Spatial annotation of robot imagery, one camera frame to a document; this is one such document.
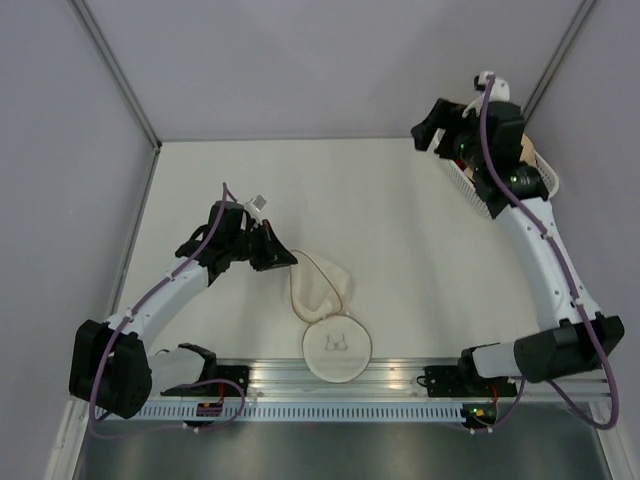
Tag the aluminium mounting rail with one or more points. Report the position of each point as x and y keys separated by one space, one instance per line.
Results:
x=386 y=380

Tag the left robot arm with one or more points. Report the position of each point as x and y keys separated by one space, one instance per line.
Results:
x=112 y=367

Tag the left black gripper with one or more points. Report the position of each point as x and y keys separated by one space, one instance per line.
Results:
x=274 y=254

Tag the aluminium frame post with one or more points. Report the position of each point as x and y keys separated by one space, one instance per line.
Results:
x=96 y=35
x=563 y=47

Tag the right aluminium frame post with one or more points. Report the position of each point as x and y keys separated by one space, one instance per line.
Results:
x=563 y=47

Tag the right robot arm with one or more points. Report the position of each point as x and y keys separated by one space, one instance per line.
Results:
x=574 y=335

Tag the white slotted cable duct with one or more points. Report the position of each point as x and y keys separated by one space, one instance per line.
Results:
x=447 y=412

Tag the white plastic basket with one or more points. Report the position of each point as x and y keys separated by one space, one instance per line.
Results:
x=467 y=187

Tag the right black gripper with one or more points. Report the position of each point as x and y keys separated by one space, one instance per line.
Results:
x=445 y=113

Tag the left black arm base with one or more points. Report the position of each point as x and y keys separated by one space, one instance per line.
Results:
x=230 y=380

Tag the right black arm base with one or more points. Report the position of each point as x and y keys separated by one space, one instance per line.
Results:
x=446 y=381

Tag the left aluminium frame post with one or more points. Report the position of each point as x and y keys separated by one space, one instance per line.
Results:
x=96 y=35

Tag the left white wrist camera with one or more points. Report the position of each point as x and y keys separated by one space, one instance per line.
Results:
x=255 y=207

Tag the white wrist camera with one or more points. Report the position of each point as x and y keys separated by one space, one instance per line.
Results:
x=490 y=86
x=255 y=207

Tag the beige bra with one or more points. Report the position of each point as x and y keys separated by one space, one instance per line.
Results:
x=528 y=156

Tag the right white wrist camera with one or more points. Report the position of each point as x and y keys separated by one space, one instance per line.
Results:
x=490 y=86

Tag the cream mesh laundry bag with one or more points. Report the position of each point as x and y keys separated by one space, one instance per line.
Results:
x=336 y=347

